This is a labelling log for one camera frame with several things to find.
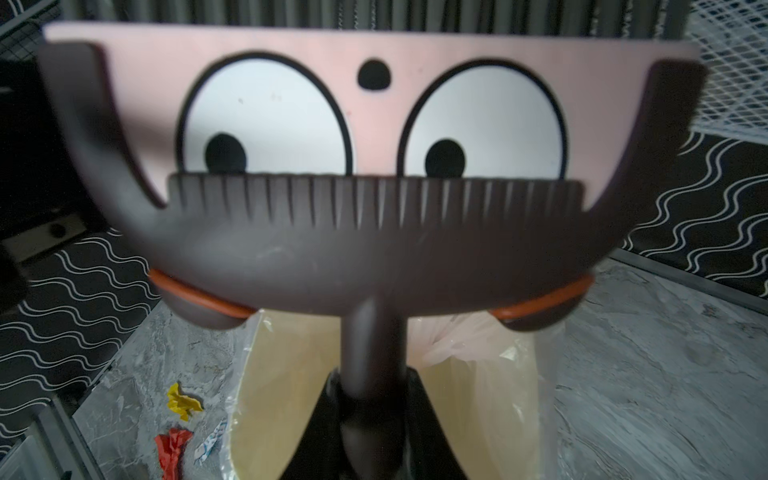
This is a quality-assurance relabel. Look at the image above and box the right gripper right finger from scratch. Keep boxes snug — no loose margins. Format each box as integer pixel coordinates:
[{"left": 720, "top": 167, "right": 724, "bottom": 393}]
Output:
[{"left": 403, "top": 368, "right": 467, "bottom": 480}]

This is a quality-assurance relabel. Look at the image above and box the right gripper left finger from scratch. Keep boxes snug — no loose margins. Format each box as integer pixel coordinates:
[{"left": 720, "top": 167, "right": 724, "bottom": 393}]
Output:
[{"left": 281, "top": 370, "right": 345, "bottom": 480}]

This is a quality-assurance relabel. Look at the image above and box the clear plastic bin liner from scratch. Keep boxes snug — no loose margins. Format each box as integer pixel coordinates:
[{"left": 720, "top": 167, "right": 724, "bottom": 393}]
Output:
[{"left": 215, "top": 311, "right": 564, "bottom": 479}]

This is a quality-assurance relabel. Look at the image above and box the cream trash bin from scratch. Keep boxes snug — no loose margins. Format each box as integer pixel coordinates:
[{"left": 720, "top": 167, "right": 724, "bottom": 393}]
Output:
[{"left": 226, "top": 311, "right": 542, "bottom": 479}]

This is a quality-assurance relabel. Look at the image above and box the brown cartoon-face hand broom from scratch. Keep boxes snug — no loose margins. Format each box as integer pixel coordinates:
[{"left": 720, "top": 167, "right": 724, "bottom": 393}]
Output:
[{"left": 38, "top": 20, "right": 708, "bottom": 479}]

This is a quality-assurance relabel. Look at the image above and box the blue white wrapper scrap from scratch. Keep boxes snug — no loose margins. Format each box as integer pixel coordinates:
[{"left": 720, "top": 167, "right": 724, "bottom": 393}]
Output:
[{"left": 194, "top": 419, "right": 228, "bottom": 464}]

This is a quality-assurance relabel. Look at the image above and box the yellow paper scrap centre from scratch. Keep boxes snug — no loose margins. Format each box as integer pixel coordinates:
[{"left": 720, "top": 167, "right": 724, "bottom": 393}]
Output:
[{"left": 166, "top": 382, "right": 204, "bottom": 422}]

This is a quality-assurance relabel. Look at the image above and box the red paper scrap left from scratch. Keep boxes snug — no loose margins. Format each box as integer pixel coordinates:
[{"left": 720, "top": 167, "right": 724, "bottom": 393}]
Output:
[{"left": 154, "top": 428, "right": 194, "bottom": 480}]

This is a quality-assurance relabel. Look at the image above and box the white wire wall basket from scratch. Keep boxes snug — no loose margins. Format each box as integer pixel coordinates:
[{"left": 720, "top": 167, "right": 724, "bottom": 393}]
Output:
[{"left": 686, "top": 0, "right": 767, "bottom": 145}]

